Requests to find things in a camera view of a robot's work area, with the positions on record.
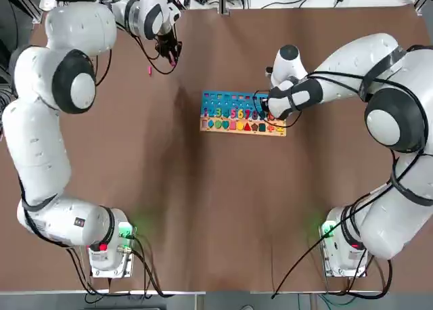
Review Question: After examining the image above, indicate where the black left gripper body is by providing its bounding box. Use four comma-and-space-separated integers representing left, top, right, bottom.
158, 32, 180, 50

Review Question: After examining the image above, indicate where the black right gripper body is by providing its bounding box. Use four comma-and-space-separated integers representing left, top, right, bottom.
258, 93, 271, 114

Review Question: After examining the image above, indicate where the colourful wooden toy board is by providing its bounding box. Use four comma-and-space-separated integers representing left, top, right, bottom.
200, 91, 288, 137

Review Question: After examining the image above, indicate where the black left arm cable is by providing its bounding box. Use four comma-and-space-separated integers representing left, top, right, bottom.
16, 17, 185, 250

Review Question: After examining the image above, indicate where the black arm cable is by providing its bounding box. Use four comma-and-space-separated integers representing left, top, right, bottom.
16, 17, 185, 250
252, 44, 433, 299

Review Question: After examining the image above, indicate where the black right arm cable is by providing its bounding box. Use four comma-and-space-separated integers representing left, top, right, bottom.
252, 44, 433, 299

